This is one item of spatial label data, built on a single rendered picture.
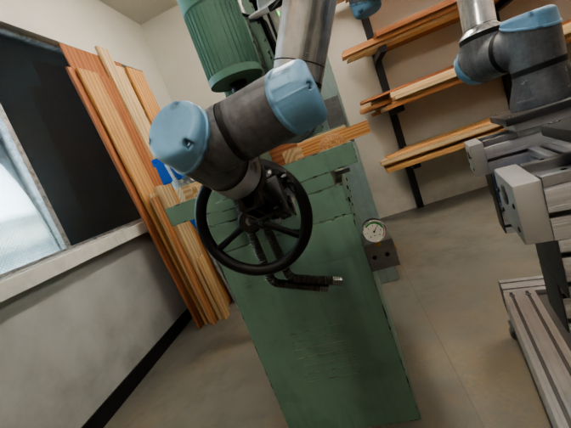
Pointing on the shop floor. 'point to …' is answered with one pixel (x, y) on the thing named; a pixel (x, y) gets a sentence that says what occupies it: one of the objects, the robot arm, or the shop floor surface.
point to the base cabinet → (326, 334)
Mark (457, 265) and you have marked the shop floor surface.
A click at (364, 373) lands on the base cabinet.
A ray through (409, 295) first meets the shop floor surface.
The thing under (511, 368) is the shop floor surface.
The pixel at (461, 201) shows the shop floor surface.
